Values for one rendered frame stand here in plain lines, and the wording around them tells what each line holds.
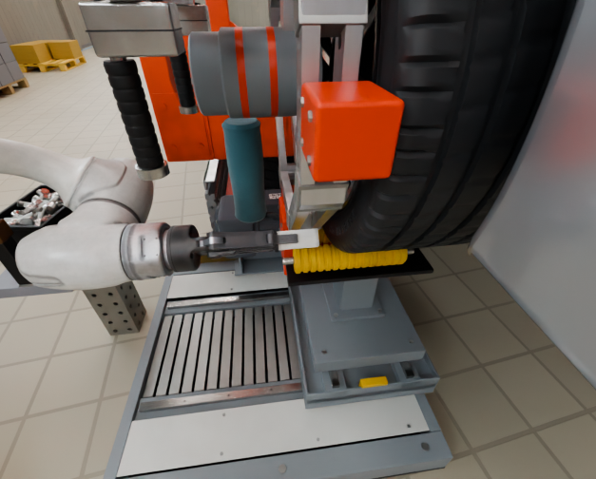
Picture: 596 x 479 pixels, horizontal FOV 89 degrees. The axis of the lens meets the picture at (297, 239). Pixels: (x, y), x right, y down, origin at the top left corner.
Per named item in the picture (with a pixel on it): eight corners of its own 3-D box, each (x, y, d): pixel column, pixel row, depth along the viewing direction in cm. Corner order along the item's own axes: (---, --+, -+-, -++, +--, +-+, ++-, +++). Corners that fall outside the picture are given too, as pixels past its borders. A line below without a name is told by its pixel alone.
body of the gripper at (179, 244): (180, 273, 52) (234, 268, 53) (163, 272, 44) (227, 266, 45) (178, 230, 53) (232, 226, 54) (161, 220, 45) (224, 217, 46)
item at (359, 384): (432, 393, 85) (441, 375, 79) (305, 411, 81) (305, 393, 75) (374, 272, 124) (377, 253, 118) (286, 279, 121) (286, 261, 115)
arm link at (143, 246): (121, 280, 43) (164, 277, 43) (120, 218, 44) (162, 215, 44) (146, 280, 52) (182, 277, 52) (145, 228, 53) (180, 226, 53)
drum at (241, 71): (321, 124, 53) (326, 28, 45) (198, 129, 51) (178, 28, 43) (309, 105, 65) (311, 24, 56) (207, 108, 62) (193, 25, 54)
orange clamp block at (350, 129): (363, 145, 36) (392, 180, 29) (298, 148, 35) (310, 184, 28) (372, 79, 31) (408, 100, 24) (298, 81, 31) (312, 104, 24)
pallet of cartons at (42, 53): (46, 64, 648) (35, 40, 622) (86, 62, 664) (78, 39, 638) (20, 72, 555) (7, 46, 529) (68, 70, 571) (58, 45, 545)
